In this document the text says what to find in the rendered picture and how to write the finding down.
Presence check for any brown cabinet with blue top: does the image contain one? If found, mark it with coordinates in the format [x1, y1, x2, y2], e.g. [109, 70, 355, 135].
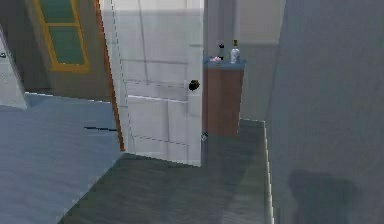
[201, 57, 247, 138]

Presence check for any white panelled room door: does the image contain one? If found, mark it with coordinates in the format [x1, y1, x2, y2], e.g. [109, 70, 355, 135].
[94, 0, 205, 167]

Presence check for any clear glass bottle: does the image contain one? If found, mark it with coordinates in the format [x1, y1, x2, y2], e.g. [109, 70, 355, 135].
[230, 39, 241, 65]

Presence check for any yellow framed window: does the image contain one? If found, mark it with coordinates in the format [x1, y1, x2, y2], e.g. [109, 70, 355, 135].
[33, 0, 91, 73]

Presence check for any pale grey appliance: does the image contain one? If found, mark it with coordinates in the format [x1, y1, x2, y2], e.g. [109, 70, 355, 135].
[0, 28, 28, 111]

